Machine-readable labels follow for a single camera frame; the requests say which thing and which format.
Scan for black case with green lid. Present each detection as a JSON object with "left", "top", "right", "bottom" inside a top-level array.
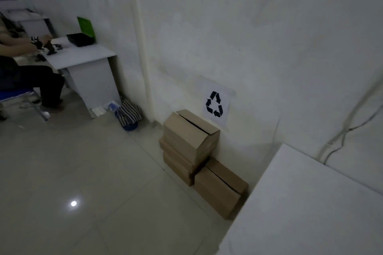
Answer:
[{"left": 66, "top": 16, "right": 97, "bottom": 48}]

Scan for white paper packet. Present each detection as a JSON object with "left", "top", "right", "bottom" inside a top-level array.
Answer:
[{"left": 91, "top": 101, "right": 120, "bottom": 118}]

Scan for striped cloth bag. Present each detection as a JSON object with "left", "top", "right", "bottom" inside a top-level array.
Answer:
[{"left": 115, "top": 99, "right": 144, "bottom": 126}]

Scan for stack of boxes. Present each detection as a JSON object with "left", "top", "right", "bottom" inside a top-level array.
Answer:
[{"left": 158, "top": 137, "right": 198, "bottom": 173}]

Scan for white wall cable conduit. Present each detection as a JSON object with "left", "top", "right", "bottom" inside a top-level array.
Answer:
[{"left": 317, "top": 78, "right": 383, "bottom": 160}]

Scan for thin black wall cable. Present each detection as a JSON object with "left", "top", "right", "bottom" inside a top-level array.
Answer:
[{"left": 324, "top": 111, "right": 383, "bottom": 166}]

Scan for white vertical wall pipe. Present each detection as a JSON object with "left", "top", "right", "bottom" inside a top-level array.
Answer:
[{"left": 125, "top": 0, "right": 156, "bottom": 122}]

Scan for small low cardboard box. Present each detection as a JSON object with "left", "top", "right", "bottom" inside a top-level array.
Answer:
[{"left": 193, "top": 157, "right": 249, "bottom": 220}]

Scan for white table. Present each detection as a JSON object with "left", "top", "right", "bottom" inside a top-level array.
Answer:
[{"left": 217, "top": 143, "right": 383, "bottom": 255}]

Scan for blue chair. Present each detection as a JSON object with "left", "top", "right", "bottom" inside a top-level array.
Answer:
[{"left": 0, "top": 87, "right": 48, "bottom": 122}]

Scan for white office desk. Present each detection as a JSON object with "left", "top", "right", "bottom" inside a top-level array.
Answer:
[{"left": 6, "top": 10, "right": 122, "bottom": 120}]

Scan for white recycling symbol sign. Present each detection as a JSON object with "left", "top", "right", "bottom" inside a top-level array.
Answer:
[{"left": 199, "top": 75, "right": 237, "bottom": 128}]

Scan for black desk gadget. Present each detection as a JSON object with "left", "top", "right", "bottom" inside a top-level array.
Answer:
[{"left": 30, "top": 35, "right": 65, "bottom": 57}]

